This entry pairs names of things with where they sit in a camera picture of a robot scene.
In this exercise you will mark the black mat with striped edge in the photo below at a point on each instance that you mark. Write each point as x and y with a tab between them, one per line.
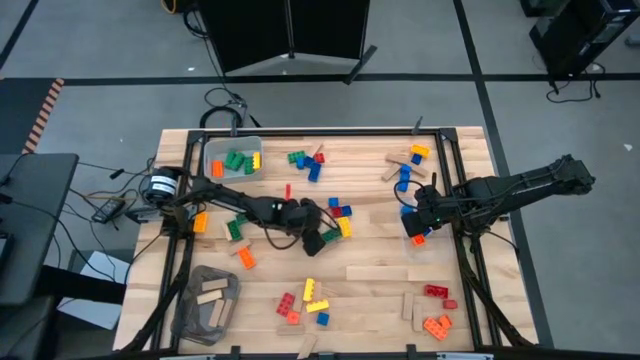
20	115

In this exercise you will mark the black side cart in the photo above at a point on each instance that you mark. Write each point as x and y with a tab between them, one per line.
35	225

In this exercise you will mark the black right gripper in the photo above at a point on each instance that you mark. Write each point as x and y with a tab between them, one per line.
434	205

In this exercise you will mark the clear plastic bin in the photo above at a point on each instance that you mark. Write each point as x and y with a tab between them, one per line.
435	252

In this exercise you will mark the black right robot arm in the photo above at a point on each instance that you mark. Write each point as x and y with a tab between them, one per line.
525	182

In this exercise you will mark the long green toy brick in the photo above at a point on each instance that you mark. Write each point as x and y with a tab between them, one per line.
332	235
241	218
296	156
248	165
238	161
230	159
234	230

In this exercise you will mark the amber yellow toy brick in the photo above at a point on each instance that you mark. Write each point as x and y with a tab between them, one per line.
200	222

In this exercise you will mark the black folding partition screen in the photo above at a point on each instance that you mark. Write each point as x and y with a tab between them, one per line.
280	35

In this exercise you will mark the white plastic bin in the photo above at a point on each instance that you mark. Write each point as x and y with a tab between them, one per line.
235	145

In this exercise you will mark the small red toy brick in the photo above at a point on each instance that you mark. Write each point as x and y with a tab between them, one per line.
319	158
337	212
450	304

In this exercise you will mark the white sheet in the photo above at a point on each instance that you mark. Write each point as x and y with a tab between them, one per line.
100	270

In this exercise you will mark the black power adapter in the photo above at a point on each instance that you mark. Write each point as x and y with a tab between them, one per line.
107	211

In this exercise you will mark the dark grey plastic bin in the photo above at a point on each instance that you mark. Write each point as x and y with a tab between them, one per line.
192	325

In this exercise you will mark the long orange toy brick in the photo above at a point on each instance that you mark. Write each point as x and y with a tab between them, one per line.
217	168
246	258
435	328

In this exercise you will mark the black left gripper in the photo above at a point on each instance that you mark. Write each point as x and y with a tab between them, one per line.
300	216

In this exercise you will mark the black equipment case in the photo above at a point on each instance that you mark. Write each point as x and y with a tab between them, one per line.
580	35

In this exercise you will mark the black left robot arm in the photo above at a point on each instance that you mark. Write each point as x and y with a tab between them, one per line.
225	197

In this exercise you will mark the long red toy brick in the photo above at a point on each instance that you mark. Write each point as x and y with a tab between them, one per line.
286	304
436	291

